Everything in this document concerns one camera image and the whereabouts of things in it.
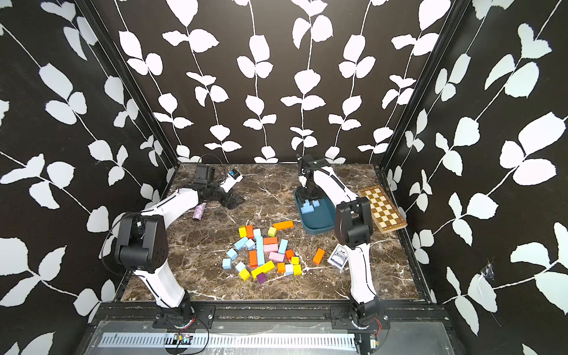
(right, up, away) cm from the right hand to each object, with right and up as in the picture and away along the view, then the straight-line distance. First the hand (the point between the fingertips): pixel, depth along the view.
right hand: (304, 196), depth 97 cm
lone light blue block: (+6, -4, +7) cm, 10 cm away
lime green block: (-14, -15, -4) cm, 21 cm away
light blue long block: (-27, -20, -6) cm, 34 cm away
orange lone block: (+5, -24, -9) cm, 26 cm away
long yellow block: (-17, -28, -13) cm, 35 cm away
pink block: (-13, -24, -9) cm, 29 cm away
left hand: (-29, +3, -3) cm, 29 cm away
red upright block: (-24, -15, -3) cm, 29 cm away
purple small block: (-17, -30, -15) cm, 38 cm away
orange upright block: (-21, -25, -11) cm, 34 cm away
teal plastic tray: (+7, -7, +7) cm, 12 cm away
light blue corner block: (-31, -26, -12) cm, 42 cm away
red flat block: (-15, -19, -5) cm, 24 cm away
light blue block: (-30, -23, -10) cm, 39 cm away
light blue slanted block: (-10, -21, -7) cm, 24 cm away
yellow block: (-27, -15, -4) cm, 31 cm away
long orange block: (-9, -13, -1) cm, 16 cm away
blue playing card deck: (+13, -24, -10) cm, 29 cm away
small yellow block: (-24, -29, -15) cm, 40 cm away
